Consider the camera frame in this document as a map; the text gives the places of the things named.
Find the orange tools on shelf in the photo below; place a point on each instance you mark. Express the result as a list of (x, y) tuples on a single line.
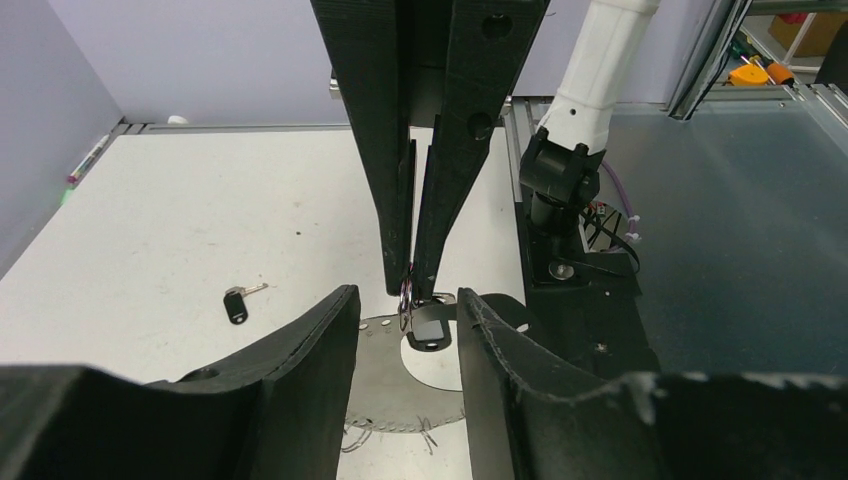
[(756, 69)]

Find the metal ring plate with keyrings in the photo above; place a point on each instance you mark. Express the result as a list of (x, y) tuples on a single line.
[(387, 398)]

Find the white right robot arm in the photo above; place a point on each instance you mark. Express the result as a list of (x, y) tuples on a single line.
[(562, 159)]

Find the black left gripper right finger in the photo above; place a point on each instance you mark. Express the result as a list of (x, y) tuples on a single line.
[(532, 415)]

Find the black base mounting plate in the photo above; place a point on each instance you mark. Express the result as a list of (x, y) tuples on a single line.
[(585, 310)]

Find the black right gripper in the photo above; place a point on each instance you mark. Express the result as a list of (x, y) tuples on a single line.
[(418, 63)]

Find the coloured marker pen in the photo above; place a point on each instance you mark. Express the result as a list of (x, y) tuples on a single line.
[(81, 170)]

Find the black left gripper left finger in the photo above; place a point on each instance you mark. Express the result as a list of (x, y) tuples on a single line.
[(275, 409)]

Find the key with black tag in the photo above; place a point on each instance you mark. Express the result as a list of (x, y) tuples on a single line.
[(234, 302)]

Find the small key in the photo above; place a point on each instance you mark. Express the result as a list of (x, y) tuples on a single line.
[(429, 329)]

